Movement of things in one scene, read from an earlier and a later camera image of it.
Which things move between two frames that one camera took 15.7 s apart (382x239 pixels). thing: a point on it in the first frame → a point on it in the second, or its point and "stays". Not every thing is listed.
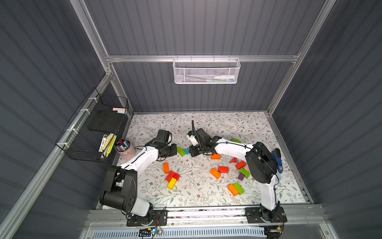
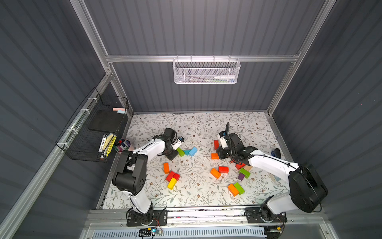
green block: x=180 y=150 stays
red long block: x=170 y=176 stays
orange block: x=166 y=166 stays
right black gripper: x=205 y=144 → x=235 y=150
